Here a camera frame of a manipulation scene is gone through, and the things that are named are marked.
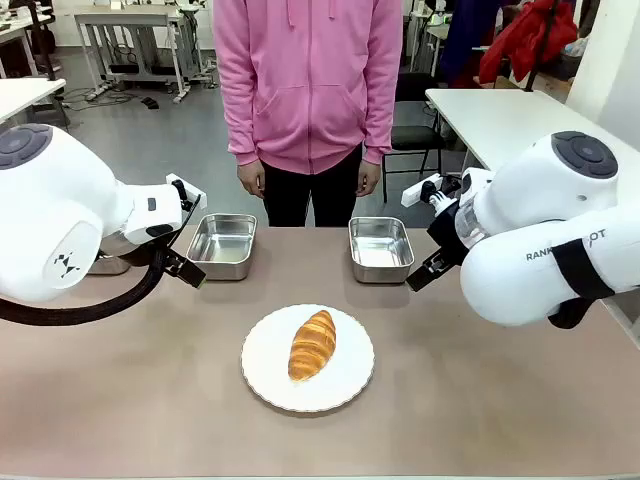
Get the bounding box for black sleeved left arm cable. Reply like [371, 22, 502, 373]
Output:
[0, 193, 202, 327]

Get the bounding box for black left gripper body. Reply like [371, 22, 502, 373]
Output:
[149, 238, 187, 277]

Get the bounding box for white table with black pole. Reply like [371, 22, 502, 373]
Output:
[0, 0, 68, 126]

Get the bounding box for dark blue hanging cloth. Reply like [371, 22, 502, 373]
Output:
[438, 0, 496, 90]

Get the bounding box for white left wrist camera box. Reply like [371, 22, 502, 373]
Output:
[165, 172, 208, 202]

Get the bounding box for person's left hand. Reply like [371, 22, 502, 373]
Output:
[355, 160, 383, 197]

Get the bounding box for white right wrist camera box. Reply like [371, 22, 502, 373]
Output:
[400, 173, 444, 208]

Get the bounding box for person in pink hoodie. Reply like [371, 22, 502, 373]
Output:
[211, 0, 404, 229]

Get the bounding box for white metal frame workbench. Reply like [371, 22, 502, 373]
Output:
[73, 0, 207, 105]

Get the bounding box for person's right hand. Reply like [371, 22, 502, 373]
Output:
[238, 160, 267, 199]

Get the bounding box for black office chair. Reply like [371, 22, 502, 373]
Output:
[382, 71, 447, 204]

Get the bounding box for black floor cables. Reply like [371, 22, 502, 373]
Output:
[58, 84, 161, 112]

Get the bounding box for black sleeved arm cable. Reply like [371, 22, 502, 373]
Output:
[0, 193, 202, 327]
[546, 296, 597, 330]

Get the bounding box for white scalloped plate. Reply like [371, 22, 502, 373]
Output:
[240, 303, 376, 413]

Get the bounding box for golden croissant bread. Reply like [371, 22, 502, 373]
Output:
[287, 309, 338, 384]

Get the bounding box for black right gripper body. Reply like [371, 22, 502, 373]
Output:
[423, 198, 470, 274]

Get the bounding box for steel rectangular container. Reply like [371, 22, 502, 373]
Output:
[347, 215, 416, 285]
[185, 212, 259, 282]

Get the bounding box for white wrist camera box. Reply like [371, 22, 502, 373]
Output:
[400, 173, 444, 208]
[165, 172, 208, 202]

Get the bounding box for white side table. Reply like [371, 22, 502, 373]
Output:
[424, 86, 572, 172]

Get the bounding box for black sleeved right arm cable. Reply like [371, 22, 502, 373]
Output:
[546, 296, 597, 330]

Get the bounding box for red jacket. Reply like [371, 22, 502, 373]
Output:
[478, 0, 580, 87]

